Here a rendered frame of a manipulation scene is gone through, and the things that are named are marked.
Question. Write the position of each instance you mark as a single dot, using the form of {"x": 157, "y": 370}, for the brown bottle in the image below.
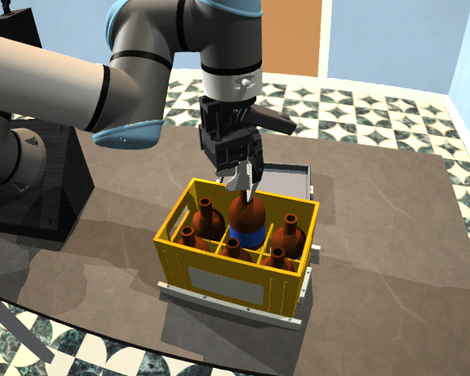
{"x": 208, "y": 223}
{"x": 191, "y": 240}
{"x": 233, "y": 250}
{"x": 277, "y": 260}
{"x": 247, "y": 221}
{"x": 291, "y": 238}

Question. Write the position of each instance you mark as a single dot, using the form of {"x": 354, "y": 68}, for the yellow bottle crate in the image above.
{"x": 239, "y": 282}

